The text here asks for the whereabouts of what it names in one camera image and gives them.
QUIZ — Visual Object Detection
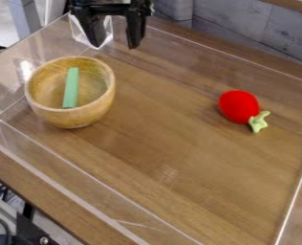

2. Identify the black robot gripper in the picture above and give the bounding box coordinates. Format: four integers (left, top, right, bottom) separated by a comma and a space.
69, 0, 155, 49

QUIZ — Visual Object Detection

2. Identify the green wooden stick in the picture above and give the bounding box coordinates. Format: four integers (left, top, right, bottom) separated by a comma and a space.
63, 67, 79, 108

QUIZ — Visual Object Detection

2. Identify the brown wooden bowl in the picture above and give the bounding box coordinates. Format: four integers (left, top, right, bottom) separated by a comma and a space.
24, 56, 115, 128

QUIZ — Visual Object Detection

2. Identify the red plush strawberry toy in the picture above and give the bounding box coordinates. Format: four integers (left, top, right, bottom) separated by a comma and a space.
217, 90, 271, 133

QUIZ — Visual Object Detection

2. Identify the black cable under table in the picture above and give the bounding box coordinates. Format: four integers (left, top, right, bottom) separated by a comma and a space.
0, 215, 15, 245

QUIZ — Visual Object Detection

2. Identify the black table clamp bracket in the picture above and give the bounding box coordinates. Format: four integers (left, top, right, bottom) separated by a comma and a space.
13, 214, 60, 245

